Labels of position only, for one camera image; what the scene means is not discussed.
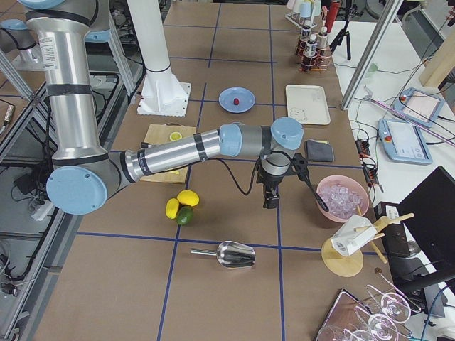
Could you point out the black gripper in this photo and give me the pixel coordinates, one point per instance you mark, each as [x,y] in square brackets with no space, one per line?
[269,181]

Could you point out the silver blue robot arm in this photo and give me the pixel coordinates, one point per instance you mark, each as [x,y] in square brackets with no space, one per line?
[85,174]

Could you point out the light blue plate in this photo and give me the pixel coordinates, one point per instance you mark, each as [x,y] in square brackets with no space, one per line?
[246,97]

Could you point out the metal ice scoop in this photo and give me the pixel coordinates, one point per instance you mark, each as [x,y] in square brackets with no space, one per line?
[230,254]

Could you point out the pink bowl of ice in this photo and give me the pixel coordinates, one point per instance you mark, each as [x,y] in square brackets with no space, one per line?
[343,196]

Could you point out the green lime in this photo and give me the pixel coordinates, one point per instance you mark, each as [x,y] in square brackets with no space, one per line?
[184,215]

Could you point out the white carton box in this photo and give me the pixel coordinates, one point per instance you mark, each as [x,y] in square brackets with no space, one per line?
[354,234]

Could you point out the small yellow lemon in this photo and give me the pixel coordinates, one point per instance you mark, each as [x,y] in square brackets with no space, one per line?
[172,208]

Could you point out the wooden cup stand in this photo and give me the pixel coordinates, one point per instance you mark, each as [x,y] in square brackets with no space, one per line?
[348,266]

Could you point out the cream plastic tray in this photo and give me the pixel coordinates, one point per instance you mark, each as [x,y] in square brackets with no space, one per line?
[307,104]

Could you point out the lemon slice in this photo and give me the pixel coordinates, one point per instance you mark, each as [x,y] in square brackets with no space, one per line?
[175,136]

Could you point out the wooden cutting board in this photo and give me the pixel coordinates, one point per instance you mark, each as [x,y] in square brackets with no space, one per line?
[159,134]

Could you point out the blue teach pendant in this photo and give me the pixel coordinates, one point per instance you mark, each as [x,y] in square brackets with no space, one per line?
[419,106]
[403,142]

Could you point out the bottle rack with bottles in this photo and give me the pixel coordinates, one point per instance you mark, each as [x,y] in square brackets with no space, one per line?
[312,49]

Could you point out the black monitor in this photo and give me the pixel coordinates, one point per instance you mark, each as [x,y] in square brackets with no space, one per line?
[432,204]

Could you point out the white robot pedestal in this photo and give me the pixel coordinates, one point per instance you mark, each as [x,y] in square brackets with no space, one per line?
[162,94]

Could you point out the black camera tripod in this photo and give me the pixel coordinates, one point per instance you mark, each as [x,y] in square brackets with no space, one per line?
[344,33]

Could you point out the aluminium frame post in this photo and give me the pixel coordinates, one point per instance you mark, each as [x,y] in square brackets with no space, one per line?
[381,27]

